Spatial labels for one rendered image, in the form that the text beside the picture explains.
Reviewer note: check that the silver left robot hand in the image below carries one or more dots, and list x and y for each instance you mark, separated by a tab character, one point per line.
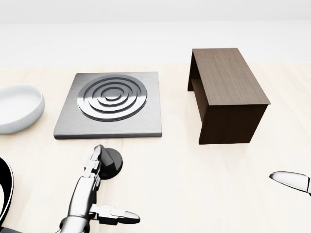
83	196

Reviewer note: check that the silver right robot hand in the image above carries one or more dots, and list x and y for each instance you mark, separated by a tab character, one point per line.
294	180

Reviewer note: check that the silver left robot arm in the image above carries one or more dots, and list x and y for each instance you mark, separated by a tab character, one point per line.
74	227

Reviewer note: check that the round black stove knob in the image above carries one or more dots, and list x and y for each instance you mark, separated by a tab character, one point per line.
112	160

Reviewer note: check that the grey square stove plate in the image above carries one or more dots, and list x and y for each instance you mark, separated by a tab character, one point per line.
73	121

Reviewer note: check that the black curved rimmed object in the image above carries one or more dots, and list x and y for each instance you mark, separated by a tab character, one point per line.
8	184

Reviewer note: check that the white ceramic bowl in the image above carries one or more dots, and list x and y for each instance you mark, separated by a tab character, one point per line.
22	111

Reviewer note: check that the dark brown wooden shelf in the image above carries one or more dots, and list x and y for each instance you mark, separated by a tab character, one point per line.
228	77

